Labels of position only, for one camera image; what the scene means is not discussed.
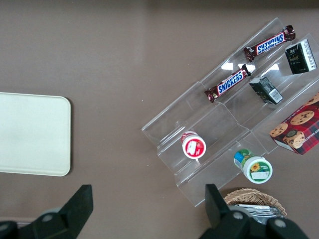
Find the clear acrylic stepped shelf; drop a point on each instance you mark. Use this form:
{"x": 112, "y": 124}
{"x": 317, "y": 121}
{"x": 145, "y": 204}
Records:
{"x": 219, "y": 124}

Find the green lid yogurt cup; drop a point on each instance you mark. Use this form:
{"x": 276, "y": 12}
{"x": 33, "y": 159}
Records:
{"x": 254, "y": 168}

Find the light wicker basket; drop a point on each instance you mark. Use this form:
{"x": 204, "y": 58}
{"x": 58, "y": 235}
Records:
{"x": 249, "y": 196}

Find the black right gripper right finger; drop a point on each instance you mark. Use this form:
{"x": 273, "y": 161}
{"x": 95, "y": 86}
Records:
{"x": 216, "y": 209}

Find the Snickers chocolate bar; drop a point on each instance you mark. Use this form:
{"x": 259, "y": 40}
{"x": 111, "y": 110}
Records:
{"x": 270, "y": 42}
{"x": 228, "y": 85}

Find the red lid yogurt cup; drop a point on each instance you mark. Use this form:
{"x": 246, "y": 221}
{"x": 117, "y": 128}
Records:
{"x": 194, "y": 148}

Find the aluminium foil tray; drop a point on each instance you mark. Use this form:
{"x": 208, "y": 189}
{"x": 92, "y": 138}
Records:
{"x": 259, "y": 210}

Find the cream rectangular tray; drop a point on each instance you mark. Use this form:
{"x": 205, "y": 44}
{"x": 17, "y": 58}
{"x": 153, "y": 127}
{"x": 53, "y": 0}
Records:
{"x": 32, "y": 134}

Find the dark green drink carton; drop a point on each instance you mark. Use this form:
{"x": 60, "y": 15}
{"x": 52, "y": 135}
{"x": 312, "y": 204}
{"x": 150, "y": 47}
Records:
{"x": 300, "y": 57}
{"x": 266, "y": 90}

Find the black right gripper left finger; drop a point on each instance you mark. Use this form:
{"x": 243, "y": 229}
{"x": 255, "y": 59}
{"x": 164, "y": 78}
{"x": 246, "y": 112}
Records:
{"x": 74, "y": 211}

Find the red tartan cookie box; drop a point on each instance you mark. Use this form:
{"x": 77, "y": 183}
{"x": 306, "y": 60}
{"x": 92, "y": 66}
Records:
{"x": 299, "y": 124}

